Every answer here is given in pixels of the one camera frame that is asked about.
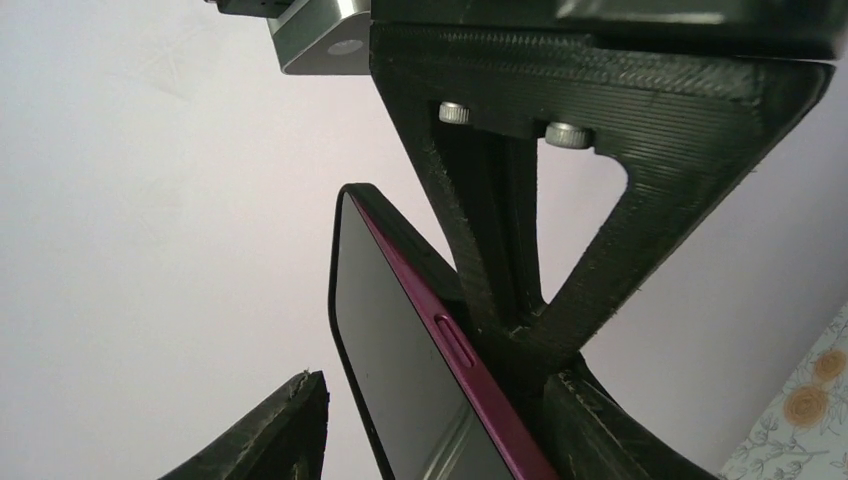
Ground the black phone-shaped object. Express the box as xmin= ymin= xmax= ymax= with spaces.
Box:
xmin=328 ymin=183 xmax=467 ymax=479

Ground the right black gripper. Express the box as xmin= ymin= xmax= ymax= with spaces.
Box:
xmin=370 ymin=1 xmax=847 ymax=396

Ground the floral patterned table mat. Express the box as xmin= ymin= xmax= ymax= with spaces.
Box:
xmin=718 ymin=307 xmax=847 ymax=480

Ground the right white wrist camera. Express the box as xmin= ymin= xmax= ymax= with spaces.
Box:
xmin=205 ymin=0 xmax=374 ymax=76

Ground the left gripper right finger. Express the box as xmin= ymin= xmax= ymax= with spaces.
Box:
xmin=542 ymin=357 xmax=716 ymax=480

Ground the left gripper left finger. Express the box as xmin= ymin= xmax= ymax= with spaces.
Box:
xmin=163 ymin=371 xmax=330 ymax=480

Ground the magenta smartphone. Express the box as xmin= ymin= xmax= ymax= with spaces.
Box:
xmin=328 ymin=183 xmax=556 ymax=479

